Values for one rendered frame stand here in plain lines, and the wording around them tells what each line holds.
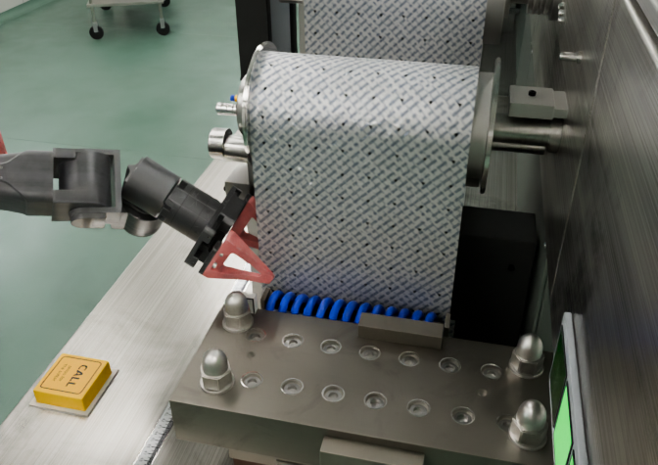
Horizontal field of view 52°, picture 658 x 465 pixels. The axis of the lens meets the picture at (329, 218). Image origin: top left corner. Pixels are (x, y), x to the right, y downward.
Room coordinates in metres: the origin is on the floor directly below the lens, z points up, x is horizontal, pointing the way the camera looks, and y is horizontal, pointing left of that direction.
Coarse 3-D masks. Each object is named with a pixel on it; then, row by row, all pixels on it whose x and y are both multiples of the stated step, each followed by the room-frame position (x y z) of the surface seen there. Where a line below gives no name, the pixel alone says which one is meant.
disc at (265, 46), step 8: (264, 48) 0.74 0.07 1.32; (272, 48) 0.77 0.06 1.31; (256, 56) 0.71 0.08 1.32; (256, 64) 0.71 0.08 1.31; (248, 72) 0.69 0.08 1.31; (248, 80) 0.68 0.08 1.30; (248, 88) 0.68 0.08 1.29; (248, 96) 0.68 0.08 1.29; (248, 104) 0.67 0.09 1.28; (248, 112) 0.67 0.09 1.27; (248, 120) 0.67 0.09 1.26; (248, 128) 0.67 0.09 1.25; (248, 136) 0.67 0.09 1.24; (248, 144) 0.67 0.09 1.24; (248, 152) 0.67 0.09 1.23; (248, 160) 0.68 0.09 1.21
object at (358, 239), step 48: (288, 192) 0.66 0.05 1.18; (336, 192) 0.65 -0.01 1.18; (384, 192) 0.64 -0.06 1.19; (432, 192) 0.63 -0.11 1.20; (288, 240) 0.67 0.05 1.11; (336, 240) 0.65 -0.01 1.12; (384, 240) 0.64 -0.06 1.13; (432, 240) 0.63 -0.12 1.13; (288, 288) 0.67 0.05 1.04; (336, 288) 0.65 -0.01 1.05; (384, 288) 0.64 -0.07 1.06; (432, 288) 0.63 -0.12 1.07
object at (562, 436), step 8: (560, 408) 0.33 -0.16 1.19; (560, 416) 0.33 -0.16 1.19; (568, 416) 0.31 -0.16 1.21; (560, 424) 0.32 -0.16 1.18; (568, 424) 0.30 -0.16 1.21; (560, 432) 0.32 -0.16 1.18; (568, 432) 0.30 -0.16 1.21; (560, 440) 0.31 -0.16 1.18; (568, 440) 0.29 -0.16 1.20; (560, 448) 0.31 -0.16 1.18; (568, 448) 0.29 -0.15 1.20; (560, 456) 0.30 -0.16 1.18; (560, 464) 0.30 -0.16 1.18
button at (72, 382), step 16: (64, 368) 0.64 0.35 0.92; (80, 368) 0.64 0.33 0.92; (96, 368) 0.64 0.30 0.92; (48, 384) 0.62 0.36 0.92; (64, 384) 0.62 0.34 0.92; (80, 384) 0.62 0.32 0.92; (96, 384) 0.62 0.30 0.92; (48, 400) 0.60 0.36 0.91; (64, 400) 0.60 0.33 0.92; (80, 400) 0.59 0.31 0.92
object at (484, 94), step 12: (480, 72) 0.69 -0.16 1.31; (492, 72) 0.69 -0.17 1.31; (480, 84) 0.66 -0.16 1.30; (492, 84) 0.66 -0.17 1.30; (480, 96) 0.65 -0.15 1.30; (492, 96) 0.65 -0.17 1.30; (480, 108) 0.64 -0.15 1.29; (480, 120) 0.63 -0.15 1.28; (480, 132) 0.63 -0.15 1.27; (480, 144) 0.62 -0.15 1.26; (480, 156) 0.62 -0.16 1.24; (468, 168) 0.63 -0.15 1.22; (480, 168) 0.63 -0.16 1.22
